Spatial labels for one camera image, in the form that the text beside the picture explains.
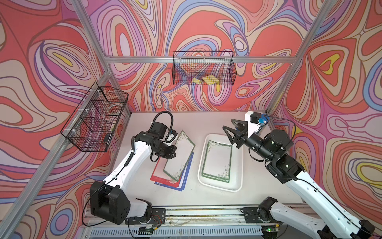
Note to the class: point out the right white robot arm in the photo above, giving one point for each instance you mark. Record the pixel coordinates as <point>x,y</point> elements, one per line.
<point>334,222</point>

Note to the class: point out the aluminium frame rail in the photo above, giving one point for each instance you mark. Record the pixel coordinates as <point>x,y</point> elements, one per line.
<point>169,59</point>

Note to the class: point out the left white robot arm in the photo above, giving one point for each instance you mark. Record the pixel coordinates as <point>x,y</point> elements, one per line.
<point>109,198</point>

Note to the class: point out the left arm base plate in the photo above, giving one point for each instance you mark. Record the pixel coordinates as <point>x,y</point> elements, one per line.
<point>157,218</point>

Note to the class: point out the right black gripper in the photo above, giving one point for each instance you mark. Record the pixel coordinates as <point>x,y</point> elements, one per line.
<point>239,137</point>

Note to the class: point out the black wire basket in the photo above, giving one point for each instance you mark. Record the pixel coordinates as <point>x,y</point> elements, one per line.
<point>192,71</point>
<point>90,128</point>

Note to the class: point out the white plastic storage tray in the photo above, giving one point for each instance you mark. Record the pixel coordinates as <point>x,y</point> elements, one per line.
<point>237,167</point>

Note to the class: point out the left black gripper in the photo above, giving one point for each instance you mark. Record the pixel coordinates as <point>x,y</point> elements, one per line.
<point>172,149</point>

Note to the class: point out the left black wire basket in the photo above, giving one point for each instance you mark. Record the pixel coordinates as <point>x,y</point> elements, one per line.
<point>90,128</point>

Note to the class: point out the green bordered stationery sheet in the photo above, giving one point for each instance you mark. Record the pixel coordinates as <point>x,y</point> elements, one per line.
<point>174,167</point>

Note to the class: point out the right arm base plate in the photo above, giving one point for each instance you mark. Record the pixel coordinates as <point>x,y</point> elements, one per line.
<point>255,215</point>

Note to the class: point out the back black wire basket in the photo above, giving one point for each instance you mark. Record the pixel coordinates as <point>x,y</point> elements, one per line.
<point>192,71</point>

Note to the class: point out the yellow sticky note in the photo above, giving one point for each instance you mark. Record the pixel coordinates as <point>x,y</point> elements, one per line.
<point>211,80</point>

